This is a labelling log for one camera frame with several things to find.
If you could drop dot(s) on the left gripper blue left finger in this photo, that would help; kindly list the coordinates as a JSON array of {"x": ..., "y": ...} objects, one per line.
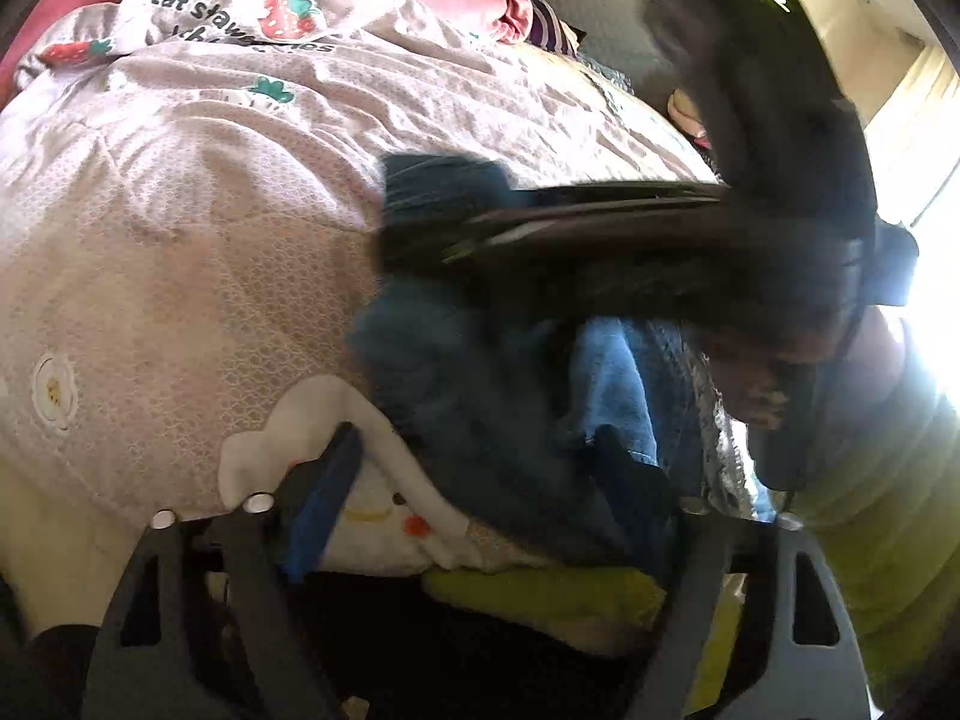
[{"x": 314, "y": 494}]

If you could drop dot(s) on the stack of folded clothes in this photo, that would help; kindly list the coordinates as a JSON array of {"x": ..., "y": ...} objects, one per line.
[{"x": 683, "y": 113}]

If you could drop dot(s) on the person's right hand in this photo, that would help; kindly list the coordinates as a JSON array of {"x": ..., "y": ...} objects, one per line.
[{"x": 749, "y": 374}]

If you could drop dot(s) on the blue denim pants lace hem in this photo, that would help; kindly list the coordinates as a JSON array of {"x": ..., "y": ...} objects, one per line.
[{"x": 499, "y": 391}]

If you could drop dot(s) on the striped dark garment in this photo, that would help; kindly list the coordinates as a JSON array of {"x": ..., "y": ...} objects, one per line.
[{"x": 550, "y": 33}]

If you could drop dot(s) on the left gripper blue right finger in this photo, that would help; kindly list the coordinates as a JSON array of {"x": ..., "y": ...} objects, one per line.
[{"x": 641, "y": 500}]

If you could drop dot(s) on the pink strawberry bear quilt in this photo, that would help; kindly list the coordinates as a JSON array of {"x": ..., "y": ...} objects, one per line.
[{"x": 190, "y": 189}]

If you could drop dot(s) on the window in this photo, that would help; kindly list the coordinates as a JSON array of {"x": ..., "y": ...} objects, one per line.
[{"x": 913, "y": 142}]

